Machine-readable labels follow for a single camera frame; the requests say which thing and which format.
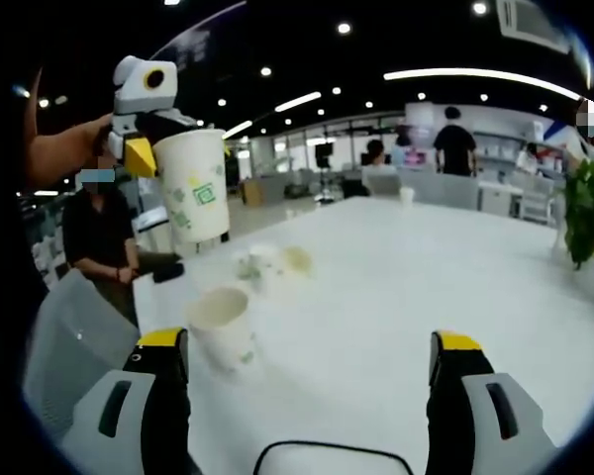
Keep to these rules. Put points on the grey office chair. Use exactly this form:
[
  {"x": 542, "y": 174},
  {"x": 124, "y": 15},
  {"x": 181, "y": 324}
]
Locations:
[{"x": 74, "y": 346}]

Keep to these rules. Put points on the group of ceiling spotlights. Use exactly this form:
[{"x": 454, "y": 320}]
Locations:
[{"x": 344, "y": 28}]

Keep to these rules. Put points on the pile of paper cups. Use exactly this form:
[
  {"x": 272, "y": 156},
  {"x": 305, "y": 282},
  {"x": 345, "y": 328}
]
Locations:
[{"x": 262, "y": 257}]

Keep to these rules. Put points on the green potted plant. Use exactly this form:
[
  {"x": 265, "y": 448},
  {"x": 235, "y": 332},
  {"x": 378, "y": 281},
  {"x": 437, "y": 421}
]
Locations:
[{"x": 586, "y": 213}]

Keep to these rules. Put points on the black monitor on stand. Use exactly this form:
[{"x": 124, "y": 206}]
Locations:
[{"x": 324, "y": 151}]

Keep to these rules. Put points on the brown cardboard box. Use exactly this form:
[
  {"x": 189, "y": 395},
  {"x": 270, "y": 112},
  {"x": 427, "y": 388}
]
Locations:
[{"x": 255, "y": 192}]

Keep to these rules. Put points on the black computer mouse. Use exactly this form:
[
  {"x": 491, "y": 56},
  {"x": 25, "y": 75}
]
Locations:
[{"x": 168, "y": 273}]

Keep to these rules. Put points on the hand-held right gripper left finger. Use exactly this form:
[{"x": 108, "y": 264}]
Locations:
[{"x": 168, "y": 406}]

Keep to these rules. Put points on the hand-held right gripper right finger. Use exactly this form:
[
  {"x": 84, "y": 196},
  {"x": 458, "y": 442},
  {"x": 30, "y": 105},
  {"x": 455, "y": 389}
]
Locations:
[{"x": 450, "y": 406}]

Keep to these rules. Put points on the white table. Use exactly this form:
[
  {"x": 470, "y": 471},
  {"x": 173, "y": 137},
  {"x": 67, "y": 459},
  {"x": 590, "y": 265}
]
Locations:
[{"x": 401, "y": 297}]

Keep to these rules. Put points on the small white paper cup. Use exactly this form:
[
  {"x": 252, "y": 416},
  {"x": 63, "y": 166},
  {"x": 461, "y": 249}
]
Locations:
[{"x": 406, "y": 196}]

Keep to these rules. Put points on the white slatted chair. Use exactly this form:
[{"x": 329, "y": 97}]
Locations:
[{"x": 383, "y": 185}]

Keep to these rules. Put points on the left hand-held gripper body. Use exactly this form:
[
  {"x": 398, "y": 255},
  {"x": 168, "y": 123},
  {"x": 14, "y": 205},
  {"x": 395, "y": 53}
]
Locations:
[{"x": 143, "y": 89}]

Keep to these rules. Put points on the ceiling air conditioner vent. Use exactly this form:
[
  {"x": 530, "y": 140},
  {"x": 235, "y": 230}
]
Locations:
[{"x": 529, "y": 22}]

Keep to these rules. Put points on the curved ceiling light strip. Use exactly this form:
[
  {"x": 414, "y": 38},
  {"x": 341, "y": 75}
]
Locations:
[{"x": 475, "y": 73}]

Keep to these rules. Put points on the person's left hand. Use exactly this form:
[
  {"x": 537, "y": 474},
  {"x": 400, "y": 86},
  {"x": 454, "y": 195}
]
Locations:
[{"x": 101, "y": 133}]

